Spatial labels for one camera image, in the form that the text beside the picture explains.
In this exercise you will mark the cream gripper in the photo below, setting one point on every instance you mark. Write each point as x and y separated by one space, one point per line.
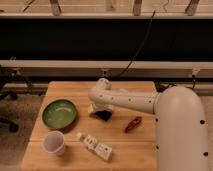
92 109

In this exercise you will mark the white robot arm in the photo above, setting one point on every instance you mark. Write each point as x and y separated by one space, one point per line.
181 126

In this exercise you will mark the green ceramic bowl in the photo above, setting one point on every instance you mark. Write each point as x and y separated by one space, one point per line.
59 114

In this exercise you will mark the white ceramic cup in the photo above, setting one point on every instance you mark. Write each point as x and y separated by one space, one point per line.
54 143

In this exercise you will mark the small white labelled bottle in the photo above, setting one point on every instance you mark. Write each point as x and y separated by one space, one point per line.
95 146

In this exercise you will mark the red-brown chili pepper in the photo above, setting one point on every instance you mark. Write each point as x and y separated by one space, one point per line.
133 124

